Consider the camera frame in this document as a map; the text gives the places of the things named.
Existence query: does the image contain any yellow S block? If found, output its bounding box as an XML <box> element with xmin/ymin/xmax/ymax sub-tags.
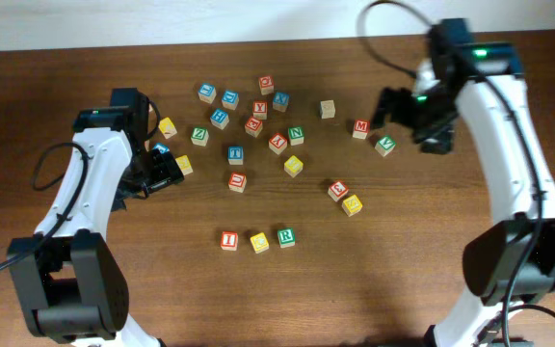
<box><xmin>175</xmin><ymin>155</ymin><xmax>193</xmax><ymax>175</ymax></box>

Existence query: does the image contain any red I block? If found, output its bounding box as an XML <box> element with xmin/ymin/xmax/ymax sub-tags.
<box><xmin>220</xmin><ymin>231</ymin><xmax>239</xmax><ymax>251</ymax></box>

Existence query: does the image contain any yellow C block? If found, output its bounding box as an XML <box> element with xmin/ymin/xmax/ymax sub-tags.
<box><xmin>250</xmin><ymin>232</ymin><xmax>270</xmax><ymax>254</ymax></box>

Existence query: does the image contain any green R block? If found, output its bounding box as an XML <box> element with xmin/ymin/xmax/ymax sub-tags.
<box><xmin>277</xmin><ymin>228</ymin><xmax>296</xmax><ymax>248</ymax></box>

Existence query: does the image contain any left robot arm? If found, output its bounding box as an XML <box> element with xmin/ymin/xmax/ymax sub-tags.
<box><xmin>7</xmin><ymin>88</ymin><xmax>184</xmax><ymax>346</ymax></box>

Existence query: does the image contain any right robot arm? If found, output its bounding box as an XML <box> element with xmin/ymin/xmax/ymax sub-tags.
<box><xmin>371</xmin><ymin>18</ymin><xmax>555</xmax><ymax>346</ymax></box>

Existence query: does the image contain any yellow block middle left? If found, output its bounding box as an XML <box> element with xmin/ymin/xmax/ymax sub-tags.
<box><xmin>158</xmin><ymin>118</ymin><xmax>177</xmax><ymax>139</ymax></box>

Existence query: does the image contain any green V block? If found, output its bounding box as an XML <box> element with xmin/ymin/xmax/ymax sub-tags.
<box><xmin>375</xmin><ymin>136</ymin><xmax>396</xmax><ymax>157</ymax></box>

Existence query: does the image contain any green Z block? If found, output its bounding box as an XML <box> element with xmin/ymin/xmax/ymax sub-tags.
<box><xmin>191</xmin><ymin>127</ymin><xmax>209</xmax><ymax>147</ymax></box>

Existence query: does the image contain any red M block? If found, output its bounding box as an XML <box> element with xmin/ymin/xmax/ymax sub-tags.
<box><xmin>353</xmin><ymin>120</ymin><xmax>370</xmax><ymax>140</ymax></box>

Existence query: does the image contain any blue H block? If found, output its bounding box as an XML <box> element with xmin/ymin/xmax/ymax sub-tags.
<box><xmin>210</xmin><ymin>109</ymin><xmax>229</xmax><ymax>130</ymax></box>

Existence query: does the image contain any blue T block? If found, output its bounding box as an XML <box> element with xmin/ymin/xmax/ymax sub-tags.
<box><xmin>227</xmin><ymin>147</ymin><xmax>244</xmax><ymax>165</ymax></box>

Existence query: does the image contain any red U block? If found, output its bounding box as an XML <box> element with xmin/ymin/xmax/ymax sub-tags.
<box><xmin>228</xmin><ymin>173</ymin><xmax>247</xmax><ymax>193</ymax></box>

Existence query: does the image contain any blue L block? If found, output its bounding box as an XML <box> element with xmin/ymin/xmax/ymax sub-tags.
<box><xmin>198</xmin><ymin>83</ymin><xmax>217</xmax><ymax>104</ymax></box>

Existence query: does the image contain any plain wooden block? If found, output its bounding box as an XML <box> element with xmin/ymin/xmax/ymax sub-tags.
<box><xmin>320</xmin><ymin>100</ymin><xmax>335</xmax><ymax>119</ymax></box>

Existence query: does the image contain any blue D block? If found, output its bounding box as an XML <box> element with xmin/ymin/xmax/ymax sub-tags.
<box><xmin>222</xmin><ymin>90</ymin><xmax>239</xmax><ymax>110</ymax></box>

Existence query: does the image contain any red E block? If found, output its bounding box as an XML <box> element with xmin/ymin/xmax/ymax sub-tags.
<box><xmin>244</xmin><ymin>117</ymin><xmax>263</xmax><ymax>138</ymax></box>

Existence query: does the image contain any red 3 block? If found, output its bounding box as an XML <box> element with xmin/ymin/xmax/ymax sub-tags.
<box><xmin>328</xmin><ymin>180</ymin><xmax>349</xmax><ymax>201</ymax></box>

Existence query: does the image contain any yellow block lower right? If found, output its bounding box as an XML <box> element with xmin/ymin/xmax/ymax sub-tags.
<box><xmin>342</xmin><ymin>195</ymin><xmax>363</xmax><ymax>217</ymax></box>

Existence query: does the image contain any red Y block upper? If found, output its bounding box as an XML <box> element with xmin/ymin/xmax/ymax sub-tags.
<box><xmin>252</xmin><ymin>101</ymin><xmax>268</xmax><ymax>120</ymax></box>

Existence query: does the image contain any red y block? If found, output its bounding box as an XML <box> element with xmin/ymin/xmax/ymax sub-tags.
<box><xmin>252</xmin><ymin>101</ymin><xmax>268</xmax><ymax>120</ymax></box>
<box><xmin>268</xmin><ymin>133</ymin><xmax>288</xmax><ymax>155</ymax></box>

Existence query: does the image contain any red Y block lower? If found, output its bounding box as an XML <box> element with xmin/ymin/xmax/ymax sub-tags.
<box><xmin>268</xmin><ymin>133</ymin><xmax>288</xmax><ymax>155</ymax></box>

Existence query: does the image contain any green N block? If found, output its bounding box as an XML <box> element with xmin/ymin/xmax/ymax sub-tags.
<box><xmin>288</xmin><ymin>126</ymin><xmax>304</xmax><ymax>146</ymax></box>

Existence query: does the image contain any yellow block centre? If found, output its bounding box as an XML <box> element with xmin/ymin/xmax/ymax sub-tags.
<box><xmin>283</xmin><ymin>155</ymin><xmax>304</xmax><ymax>177</ymax></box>

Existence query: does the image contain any red Q block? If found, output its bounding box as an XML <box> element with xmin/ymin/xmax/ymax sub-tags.
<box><xmin>258</xmin><ymin>75</ymin><xmax>275</xmax><ymax>95</ymax></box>

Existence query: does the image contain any blue X block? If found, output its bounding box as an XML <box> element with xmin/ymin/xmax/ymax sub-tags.
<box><xmin>273</xmin><ymin>92</ymin><xmax>290</xmax><ymax>112</ymax></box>

